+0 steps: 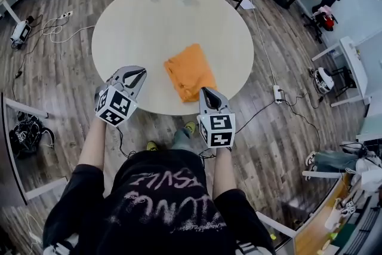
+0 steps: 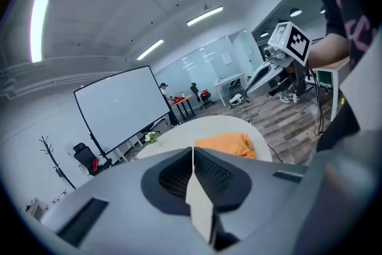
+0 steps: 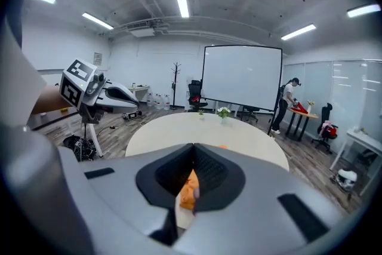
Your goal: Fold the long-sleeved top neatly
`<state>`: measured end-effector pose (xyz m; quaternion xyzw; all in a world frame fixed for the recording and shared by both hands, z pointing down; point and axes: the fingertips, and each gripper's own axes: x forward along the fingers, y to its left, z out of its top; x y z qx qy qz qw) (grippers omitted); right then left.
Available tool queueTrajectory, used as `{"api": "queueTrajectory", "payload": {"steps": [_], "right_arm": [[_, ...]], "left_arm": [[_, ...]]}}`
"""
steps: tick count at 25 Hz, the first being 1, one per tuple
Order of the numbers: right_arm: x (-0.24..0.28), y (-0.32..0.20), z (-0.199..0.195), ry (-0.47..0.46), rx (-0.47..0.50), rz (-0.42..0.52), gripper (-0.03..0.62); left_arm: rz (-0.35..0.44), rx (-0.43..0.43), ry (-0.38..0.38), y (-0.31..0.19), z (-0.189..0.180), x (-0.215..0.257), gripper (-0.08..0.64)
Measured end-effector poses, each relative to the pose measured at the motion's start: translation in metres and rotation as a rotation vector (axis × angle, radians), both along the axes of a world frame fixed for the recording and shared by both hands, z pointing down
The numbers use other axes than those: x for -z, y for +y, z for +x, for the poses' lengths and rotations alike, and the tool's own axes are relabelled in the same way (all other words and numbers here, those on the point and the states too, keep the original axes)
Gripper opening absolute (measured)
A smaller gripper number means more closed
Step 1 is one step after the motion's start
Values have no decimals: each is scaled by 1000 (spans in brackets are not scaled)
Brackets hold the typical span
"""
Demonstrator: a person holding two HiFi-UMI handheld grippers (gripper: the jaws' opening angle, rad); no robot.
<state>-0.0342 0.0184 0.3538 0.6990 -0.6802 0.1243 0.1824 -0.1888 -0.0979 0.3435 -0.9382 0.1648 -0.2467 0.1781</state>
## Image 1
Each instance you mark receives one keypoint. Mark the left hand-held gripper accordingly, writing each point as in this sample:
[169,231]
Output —
[116,106]

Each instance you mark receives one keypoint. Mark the pink and red clothing bundle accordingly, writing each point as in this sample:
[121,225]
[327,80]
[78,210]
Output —
[326,19]

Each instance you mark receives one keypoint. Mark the light wooden desk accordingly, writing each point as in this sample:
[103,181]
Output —
[313,233]

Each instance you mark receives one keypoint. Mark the black harness gear bundle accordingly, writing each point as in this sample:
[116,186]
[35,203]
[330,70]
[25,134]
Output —
[27,134]

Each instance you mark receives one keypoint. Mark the person's yellow shoe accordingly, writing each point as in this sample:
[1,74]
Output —
[190,127]
[152,145]

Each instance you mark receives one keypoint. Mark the black stool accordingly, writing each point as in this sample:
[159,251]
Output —
[349,77]

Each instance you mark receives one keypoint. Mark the person's black printed t-shirt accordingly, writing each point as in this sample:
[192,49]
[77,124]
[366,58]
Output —
[158,209]

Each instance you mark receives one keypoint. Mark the orange children's sweatshirt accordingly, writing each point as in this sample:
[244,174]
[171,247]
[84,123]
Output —
[191,71]

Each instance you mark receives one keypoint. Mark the white and black helmet device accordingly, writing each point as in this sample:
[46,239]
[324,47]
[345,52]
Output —
[323,79]

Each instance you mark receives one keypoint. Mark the person's right yellow shoe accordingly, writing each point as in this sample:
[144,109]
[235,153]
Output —
[190,127]

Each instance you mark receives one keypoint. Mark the person's left forearm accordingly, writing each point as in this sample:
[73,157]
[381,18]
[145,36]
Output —
[92,146]

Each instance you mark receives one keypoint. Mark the person's grey jeans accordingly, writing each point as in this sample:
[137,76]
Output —
[180,140]

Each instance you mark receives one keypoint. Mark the person's left yellow shoe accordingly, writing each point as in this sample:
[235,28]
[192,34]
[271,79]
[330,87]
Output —
[152,145]

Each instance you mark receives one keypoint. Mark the white portable power box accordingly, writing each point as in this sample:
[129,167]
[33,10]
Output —
[21,33]

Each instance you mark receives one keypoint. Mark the white power strip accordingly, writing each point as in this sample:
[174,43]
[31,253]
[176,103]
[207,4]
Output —
[277,94]
[66,15]

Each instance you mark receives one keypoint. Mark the person's right forearm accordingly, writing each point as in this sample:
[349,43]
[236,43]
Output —
[225,170]

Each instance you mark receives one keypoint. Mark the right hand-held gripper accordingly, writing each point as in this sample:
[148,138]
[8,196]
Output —
[219,130]

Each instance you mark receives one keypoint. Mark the white paper sheet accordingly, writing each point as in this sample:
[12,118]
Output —
[247,4]

